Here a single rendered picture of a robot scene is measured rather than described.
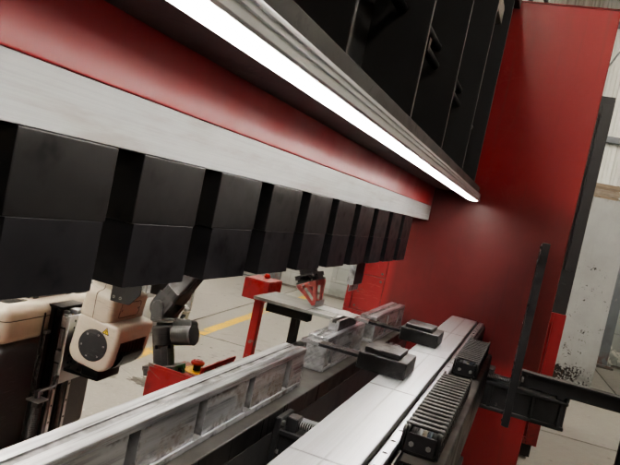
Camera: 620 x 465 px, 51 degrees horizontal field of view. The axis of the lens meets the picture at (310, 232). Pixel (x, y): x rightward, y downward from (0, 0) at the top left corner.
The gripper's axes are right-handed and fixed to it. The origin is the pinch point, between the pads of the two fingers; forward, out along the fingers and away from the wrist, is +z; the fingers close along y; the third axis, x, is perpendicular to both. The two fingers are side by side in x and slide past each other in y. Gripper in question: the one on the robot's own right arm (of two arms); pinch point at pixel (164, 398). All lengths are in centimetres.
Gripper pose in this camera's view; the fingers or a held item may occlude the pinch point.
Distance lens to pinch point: 186.0
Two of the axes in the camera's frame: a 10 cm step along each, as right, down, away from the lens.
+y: 9.4, -0.6, -3.3
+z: 0.4, 10.0, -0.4
